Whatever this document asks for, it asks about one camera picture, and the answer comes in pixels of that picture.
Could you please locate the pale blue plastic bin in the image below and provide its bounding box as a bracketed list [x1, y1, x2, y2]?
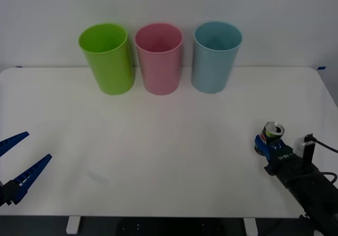
[191, 21, 243, 94]

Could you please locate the green plastic bin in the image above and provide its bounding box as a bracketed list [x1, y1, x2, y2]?
[78, 22, 136, 96]

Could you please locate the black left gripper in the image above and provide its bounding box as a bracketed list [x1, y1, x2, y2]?
[0, 131, 53, 208]

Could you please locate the white table leg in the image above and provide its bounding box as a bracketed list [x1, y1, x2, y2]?
[65, 216, 81, 234]
[243, 217, 257, 235]

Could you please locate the pink plastic bin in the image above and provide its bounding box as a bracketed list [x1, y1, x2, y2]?
[134, 23, 183, 96]

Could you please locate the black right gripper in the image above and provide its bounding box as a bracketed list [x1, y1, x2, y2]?
[254, 134, 319, 190]

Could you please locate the dark drink can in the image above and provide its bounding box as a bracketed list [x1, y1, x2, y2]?
[253, 121, 285, 157]

